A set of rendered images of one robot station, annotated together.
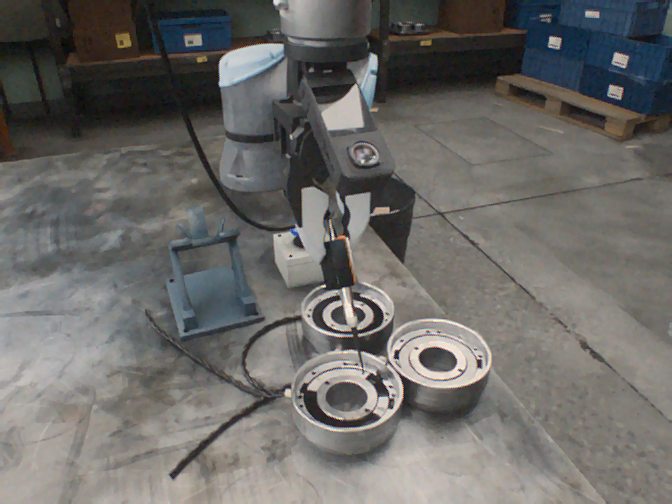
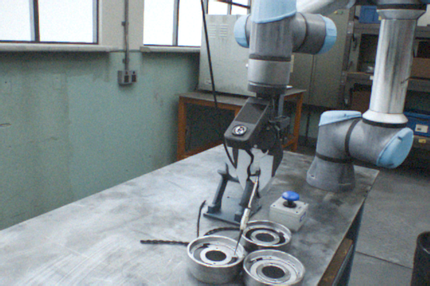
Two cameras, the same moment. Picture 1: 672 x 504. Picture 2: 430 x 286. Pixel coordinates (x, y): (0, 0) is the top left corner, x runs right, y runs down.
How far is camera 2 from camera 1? 0.45 m
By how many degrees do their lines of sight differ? 49
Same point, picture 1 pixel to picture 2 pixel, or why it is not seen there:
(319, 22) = (252, 74)
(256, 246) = not seen: hidden behind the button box
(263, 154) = (326, 168)
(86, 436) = (138, 219)
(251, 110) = (326, 141)
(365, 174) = (232, 137)
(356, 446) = (195, 270)
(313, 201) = (243, 157)
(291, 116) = not seen: hidden behind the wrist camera
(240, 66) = (326, 116)
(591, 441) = not seen: outside the picture
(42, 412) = (138, 207)
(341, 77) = (263, 101)
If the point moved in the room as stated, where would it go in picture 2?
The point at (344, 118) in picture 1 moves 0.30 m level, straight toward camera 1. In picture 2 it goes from (246, 115) to (68, 133)
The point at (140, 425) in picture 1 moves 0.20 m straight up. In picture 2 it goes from (154, 226) to (156, 139)
